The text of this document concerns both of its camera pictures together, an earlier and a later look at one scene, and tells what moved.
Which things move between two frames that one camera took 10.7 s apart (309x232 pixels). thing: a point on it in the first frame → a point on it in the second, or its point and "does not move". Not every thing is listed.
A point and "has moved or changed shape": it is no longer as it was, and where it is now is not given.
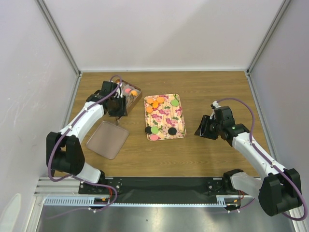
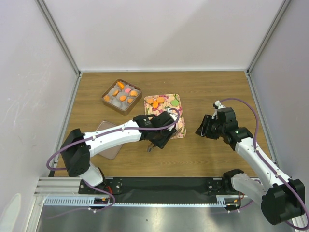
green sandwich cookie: x=175 y=103 does not move
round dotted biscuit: x=160 y=99 does not move
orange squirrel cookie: x=155 y=104 does not move
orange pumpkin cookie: x=149 y=109 has moved or changed shape
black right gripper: x=202 y=130 does not move
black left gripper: x=122 y=111 → x=161 y=142
